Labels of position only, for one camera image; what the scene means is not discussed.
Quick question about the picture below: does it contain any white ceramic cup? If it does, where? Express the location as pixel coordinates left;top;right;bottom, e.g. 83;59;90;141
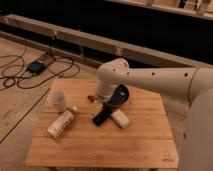
47;91;67;113

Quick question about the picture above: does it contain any black remote control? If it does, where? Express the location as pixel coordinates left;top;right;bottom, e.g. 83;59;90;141
92;108;112;126

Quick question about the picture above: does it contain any black power adapter box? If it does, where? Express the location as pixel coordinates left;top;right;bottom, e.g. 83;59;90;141
27;61;45;74

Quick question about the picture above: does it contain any small red pepper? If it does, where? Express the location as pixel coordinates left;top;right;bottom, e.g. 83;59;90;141
87;95;96;101

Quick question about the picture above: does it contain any wooden table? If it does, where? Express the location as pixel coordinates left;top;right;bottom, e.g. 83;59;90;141
25;79;179;168

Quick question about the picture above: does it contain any white plastic bottle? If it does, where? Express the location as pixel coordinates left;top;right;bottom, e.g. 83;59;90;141
47;106;78;138

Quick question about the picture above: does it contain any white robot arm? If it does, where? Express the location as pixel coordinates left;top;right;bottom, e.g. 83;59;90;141
96;58;213;171

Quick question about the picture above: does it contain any dark round bowl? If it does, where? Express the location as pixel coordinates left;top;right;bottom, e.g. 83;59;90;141
106;84;129;106

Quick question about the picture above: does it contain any black floor cable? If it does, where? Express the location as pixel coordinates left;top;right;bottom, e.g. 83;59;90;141
0;42;81;90

